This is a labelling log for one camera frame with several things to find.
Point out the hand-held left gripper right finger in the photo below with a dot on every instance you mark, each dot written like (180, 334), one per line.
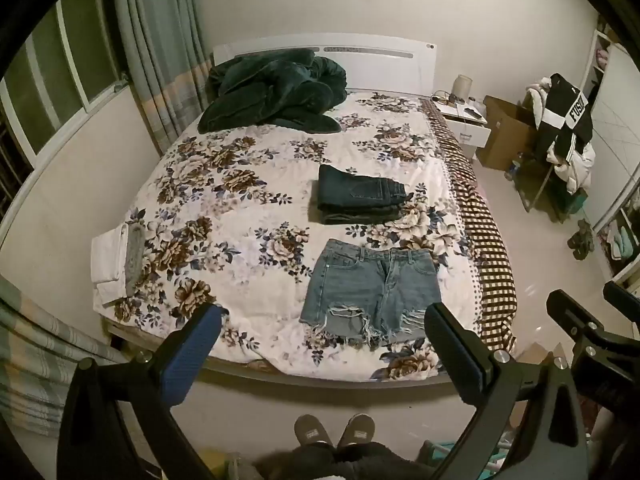
(460, 355)

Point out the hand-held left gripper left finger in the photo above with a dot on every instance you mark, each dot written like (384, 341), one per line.
(192, 355)

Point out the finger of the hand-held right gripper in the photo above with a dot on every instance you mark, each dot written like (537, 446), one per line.
(622, 295)
(570, 312)

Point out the light blue denim shorts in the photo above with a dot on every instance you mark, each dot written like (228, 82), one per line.
(370, 285)

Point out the person's right forearm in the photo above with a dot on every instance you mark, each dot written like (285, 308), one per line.
(617, 445)

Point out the pair of dark shoes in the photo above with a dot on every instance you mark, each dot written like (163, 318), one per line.
(582, 240)

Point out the brown checked sheet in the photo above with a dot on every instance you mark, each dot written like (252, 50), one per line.
(487, 245)

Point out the grey cloth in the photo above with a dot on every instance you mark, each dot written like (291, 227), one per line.
(134, 260)

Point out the folded white towel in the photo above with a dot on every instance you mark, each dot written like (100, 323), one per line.
(107, 260)

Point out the person's right slipper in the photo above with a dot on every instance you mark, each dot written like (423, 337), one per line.
(356, 431)

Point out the person's slipper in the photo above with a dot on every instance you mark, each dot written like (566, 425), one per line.
(356, 431)
(311, 430)

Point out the wooden chair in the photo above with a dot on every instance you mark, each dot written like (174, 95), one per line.
(542, 185)

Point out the chair piled with clothes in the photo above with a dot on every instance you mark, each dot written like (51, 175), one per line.
(575, 170)

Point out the person's left slipper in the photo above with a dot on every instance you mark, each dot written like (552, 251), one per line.
(311, 430)

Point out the floral bed sheet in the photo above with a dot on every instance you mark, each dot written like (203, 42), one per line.
(240, 200)

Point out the person's legs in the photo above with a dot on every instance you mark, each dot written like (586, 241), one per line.
(340, 465)

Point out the white wardrobe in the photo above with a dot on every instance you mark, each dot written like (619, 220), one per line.
(617, 125)

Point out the black and white jacket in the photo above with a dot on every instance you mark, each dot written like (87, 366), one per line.
(567, 115)

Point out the folded dark jeans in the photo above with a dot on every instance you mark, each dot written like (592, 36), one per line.
(357, 192)

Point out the large cardboard box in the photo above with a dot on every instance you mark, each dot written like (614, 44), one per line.
(505, 130)

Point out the white nightstand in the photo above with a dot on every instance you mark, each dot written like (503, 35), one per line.
(470, 132)

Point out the beige table lamp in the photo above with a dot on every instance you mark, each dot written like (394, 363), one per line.
(463, 87)

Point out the dark green blanket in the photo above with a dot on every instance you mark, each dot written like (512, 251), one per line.
(272, 95)

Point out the green striped curtain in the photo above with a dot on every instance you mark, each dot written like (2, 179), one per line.
(160, 55)

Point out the white headboard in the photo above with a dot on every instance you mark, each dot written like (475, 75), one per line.
(360, 60)

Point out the window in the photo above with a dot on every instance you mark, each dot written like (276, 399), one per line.
(55, 75)

